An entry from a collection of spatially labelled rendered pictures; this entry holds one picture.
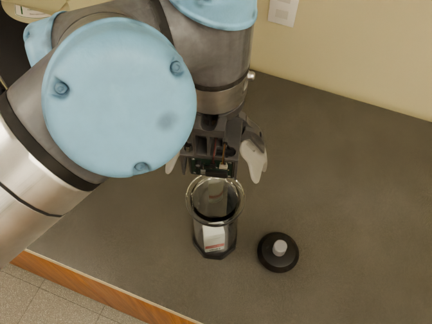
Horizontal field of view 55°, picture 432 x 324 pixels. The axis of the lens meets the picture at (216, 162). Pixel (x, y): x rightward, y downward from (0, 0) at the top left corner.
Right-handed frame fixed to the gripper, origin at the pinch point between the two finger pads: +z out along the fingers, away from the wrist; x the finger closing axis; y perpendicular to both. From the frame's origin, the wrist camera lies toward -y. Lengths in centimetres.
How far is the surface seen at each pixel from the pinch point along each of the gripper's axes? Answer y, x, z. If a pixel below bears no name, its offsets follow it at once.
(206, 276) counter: 9.3, -1.1, 34.9
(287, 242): 0.9, 15.7, 31.4
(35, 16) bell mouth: -24.1, -35.8, -3.6
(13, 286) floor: 1, -90, 129
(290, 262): 5.2, 16.6, 31.3
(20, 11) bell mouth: -24.5, -38.5, -4.2
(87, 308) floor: 7, -55, 129
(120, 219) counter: -1.4, -22.8, 35.1
